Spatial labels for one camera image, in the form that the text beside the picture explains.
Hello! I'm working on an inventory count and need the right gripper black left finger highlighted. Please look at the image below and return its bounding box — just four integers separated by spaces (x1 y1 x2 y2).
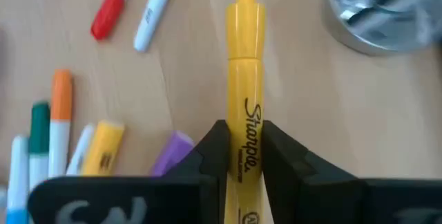
27 119 231 224

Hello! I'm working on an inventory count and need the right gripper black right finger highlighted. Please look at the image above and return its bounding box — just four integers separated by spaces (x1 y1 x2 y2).
261 120 442 224

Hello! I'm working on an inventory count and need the purple highlighter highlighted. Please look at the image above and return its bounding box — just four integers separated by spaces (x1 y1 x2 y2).
150 130 195 178

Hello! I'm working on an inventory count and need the yellow Sharpie highlighter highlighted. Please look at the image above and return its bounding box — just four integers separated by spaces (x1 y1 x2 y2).
224 0 267 224
81 120 126 177

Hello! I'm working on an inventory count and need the yellow-cap small white marker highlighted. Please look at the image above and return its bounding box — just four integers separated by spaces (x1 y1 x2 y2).
133 0 179 53

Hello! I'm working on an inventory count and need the green-cap small white marker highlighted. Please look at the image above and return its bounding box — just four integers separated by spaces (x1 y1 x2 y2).
28 101 52 192

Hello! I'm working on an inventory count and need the light-blue-cap small white marker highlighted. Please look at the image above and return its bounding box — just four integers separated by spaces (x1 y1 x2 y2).
5 135 30 224

